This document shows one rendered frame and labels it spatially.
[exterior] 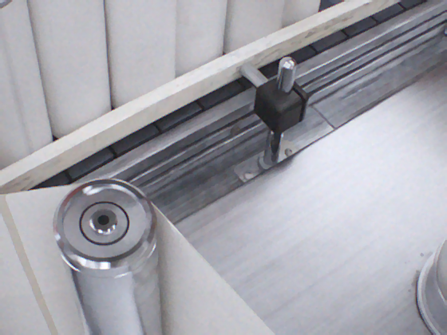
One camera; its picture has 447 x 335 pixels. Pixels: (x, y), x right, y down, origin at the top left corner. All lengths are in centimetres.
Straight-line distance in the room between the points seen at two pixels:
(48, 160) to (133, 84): 8
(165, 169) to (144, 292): 27
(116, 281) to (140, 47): 24
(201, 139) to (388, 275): 18
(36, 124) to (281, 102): 17
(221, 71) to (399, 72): 21
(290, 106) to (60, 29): 17
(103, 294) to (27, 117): 21
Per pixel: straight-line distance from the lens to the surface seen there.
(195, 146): 52
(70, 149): 46
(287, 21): 57
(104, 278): 24
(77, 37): 42
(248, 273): 44
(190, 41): 50
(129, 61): 46
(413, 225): 49
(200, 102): 52
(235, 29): 53
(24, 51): 41
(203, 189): 54
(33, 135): 46
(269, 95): 48
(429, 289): 45
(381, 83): 64
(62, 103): 46
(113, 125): 47
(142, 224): 24
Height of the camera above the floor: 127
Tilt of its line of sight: 54 degrees down
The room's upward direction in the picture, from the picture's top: 6 degrees clockwise
